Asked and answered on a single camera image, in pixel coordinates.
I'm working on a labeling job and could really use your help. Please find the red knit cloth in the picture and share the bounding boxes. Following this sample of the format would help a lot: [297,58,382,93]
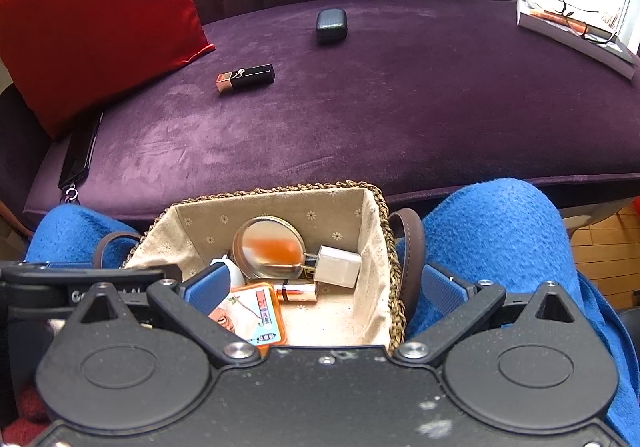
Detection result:
[15,387,51,447]

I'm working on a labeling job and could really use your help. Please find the purple velvet sofa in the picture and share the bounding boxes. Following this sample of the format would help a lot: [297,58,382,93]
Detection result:
[0,0,640,233]

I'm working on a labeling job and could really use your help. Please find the rose gold lipstick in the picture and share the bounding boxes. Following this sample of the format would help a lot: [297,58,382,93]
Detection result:
[275,279,318,303]

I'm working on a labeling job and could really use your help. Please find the small black hard case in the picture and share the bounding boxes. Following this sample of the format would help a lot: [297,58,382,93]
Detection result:
[315,8,348,46]

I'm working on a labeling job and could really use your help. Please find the woven basket with fabric lining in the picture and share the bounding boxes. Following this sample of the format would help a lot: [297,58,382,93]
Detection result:
[92,183,427,348]

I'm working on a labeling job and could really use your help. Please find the white USB wall charger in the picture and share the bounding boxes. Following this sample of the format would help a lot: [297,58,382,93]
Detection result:
[300,245,362,288]

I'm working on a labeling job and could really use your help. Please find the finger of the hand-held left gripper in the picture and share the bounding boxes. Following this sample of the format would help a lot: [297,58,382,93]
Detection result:
[0,262,182,284]

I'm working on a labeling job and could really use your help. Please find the orange pen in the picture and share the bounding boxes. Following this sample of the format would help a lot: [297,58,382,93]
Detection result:
[530,9,586,35]

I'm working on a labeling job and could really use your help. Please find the round metal tin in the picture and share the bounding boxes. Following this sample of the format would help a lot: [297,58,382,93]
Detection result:
[231,216,306,280]

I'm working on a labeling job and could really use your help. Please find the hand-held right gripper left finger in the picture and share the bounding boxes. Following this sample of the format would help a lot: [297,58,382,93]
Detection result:
[76,263,261,362]

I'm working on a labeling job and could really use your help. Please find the red satin pillow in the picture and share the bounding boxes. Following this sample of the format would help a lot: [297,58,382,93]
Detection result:
[0,0,216,140]

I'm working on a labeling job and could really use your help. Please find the white book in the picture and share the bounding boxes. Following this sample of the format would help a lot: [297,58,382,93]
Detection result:
[516,0,638,80]

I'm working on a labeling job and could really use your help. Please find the orange plastic box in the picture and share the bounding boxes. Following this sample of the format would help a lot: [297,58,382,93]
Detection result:
[207,279,288,345]

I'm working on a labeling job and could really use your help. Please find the black eyeglasses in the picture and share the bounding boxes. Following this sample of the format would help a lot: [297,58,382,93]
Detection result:
[545,0,621,45]

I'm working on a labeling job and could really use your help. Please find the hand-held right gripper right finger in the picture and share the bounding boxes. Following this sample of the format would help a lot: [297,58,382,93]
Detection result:
[392,263,576,362]

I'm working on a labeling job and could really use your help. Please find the black smartphone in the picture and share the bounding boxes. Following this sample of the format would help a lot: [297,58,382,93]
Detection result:
[57,112,104,190]

